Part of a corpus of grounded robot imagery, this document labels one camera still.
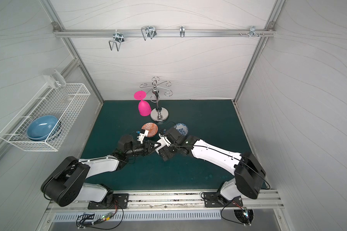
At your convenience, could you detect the white alarm clock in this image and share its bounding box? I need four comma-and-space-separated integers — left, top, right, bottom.
155, 136, 171, 154

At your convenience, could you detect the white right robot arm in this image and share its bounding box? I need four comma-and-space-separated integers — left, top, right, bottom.
156, 136, 266, 204

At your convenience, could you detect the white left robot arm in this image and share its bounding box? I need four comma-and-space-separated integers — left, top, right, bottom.
40, 135, 162, 207

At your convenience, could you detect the orange patterned bowl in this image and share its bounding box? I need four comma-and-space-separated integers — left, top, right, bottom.
141, 122, 158, 138

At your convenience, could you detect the blue white patterned bowl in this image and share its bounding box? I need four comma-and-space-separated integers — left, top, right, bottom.
175, 123, 189, 136

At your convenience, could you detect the chrome glass holder stand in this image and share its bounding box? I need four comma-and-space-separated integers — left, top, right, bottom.
140, 77, 173, 122

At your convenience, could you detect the pink plastic goblet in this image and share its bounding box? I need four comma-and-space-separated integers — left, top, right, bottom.
134, 90, 151, 116

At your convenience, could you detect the right base wiring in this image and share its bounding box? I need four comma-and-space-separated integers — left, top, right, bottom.
219, 202, 254, 226

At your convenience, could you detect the base wiring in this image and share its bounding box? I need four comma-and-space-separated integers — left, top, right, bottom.
219, 202, 254, 226
76, 202, 124, 231

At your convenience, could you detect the left base wiring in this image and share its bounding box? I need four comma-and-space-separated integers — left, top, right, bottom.
76, 202, 124, 231

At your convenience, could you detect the blue ceramic bowl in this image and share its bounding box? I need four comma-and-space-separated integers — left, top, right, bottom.
27, 115, 61, 141

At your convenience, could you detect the metal double hook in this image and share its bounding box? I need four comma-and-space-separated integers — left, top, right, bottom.
109, 32, 124, 51

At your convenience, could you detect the clear wine glass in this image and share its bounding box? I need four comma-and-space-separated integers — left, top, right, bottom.
42, 68, 67, 89

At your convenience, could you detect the metal loop hook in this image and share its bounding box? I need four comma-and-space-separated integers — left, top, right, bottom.
141, 26, 157, 40

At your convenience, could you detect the small metal hook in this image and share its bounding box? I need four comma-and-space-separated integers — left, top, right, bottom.
179, 26, 185, 38

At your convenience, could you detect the metal corner hook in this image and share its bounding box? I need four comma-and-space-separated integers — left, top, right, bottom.
239, 26, 265, 38

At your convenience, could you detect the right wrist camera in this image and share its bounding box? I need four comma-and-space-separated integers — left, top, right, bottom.
162, 127, 186, 146

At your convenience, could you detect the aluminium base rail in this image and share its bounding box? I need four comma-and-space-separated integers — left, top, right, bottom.
46, 189, 284, 213

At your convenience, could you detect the white wire basket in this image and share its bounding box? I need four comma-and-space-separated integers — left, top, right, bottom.
0, 83, 90, 152

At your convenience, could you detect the aluminium top rail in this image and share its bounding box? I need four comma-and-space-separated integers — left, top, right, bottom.
54, 28, 276, 38

